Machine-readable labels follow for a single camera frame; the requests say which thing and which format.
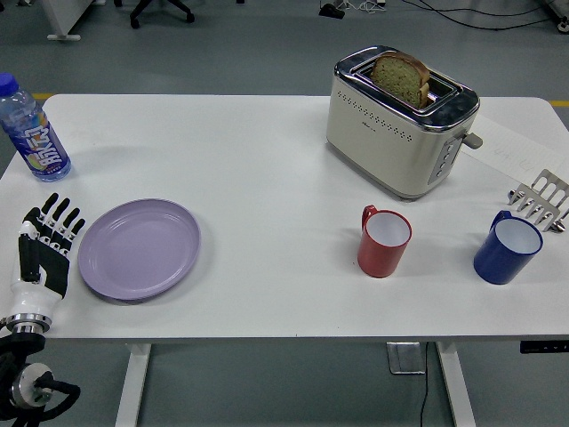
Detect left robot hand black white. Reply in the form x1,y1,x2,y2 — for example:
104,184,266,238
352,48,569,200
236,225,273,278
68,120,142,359
8,191,87,318

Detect purple plate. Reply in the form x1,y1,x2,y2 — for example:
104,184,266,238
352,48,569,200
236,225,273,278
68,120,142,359
77,198,202,303

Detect blue labelled drink bottle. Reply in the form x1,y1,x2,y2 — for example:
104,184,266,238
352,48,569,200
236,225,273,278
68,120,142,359
0,72,72,183

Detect white table leg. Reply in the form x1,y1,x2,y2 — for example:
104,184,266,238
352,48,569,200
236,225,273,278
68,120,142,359
114,342,152,427
435,342,477,427

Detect white desk foot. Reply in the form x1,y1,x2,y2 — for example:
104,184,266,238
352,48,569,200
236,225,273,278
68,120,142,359
42,0,97,42

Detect black office chair base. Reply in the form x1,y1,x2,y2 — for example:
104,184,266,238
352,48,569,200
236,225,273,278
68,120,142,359
113,0,196,30

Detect red mug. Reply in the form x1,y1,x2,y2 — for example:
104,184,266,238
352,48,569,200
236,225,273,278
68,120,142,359
357,205,413,279

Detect cream and chrome toaster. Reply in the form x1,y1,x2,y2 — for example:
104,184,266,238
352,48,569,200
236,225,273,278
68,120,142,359
325,44,485,200

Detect silver box under table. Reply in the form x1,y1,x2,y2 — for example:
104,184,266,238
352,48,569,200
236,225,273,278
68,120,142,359
385,341,428,375

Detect large brown bread slice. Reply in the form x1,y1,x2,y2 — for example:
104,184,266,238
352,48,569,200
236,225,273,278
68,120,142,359
370,50,431,109

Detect blue mug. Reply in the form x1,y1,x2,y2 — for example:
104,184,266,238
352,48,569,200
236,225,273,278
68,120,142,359
473,210,544,286

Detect white paper sheet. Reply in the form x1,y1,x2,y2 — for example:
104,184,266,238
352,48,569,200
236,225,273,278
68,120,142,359
460,113,562,183

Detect black table control panel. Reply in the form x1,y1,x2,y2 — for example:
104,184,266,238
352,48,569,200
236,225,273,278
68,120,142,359
519,340,569,355

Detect silver metal toast rack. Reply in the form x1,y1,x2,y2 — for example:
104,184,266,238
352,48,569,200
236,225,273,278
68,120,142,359
508,168,569,233

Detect black cable under table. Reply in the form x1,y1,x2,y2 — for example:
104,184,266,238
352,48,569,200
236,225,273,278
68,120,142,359
417,342,430,427

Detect white floor cables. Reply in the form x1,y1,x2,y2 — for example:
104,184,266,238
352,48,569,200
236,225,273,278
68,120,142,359
344,0,388,13

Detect black floor cable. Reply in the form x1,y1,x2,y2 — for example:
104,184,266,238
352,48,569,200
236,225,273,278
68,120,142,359
417,0,557,32

